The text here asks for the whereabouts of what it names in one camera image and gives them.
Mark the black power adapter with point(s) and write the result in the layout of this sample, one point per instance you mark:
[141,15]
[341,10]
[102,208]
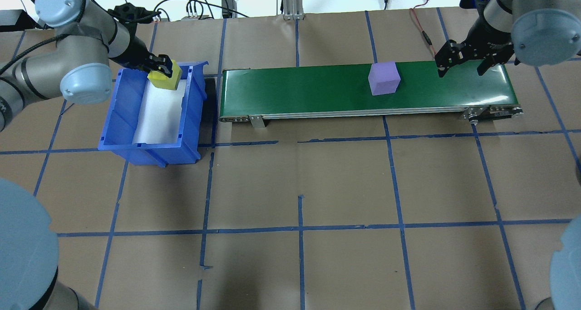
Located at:
[228,6]

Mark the purple foam block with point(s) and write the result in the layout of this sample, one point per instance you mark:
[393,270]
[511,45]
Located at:
[383,78]

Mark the yellow foam block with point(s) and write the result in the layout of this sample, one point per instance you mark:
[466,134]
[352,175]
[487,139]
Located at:
[163,83]

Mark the black stand base plate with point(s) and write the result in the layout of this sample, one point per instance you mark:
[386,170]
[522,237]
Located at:
[16,20]

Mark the blue plastic storage bin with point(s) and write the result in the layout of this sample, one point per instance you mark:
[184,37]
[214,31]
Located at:
[150,158]

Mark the aluminium profile post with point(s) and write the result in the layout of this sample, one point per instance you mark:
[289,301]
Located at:
[292,1]

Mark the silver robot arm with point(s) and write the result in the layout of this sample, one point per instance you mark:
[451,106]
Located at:
[86,28]
[544,33]

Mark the green conveyor belt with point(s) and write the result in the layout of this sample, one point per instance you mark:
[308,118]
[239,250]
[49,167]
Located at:
[295,92]

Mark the white foam sheet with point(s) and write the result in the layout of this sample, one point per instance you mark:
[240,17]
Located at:
[159,119]

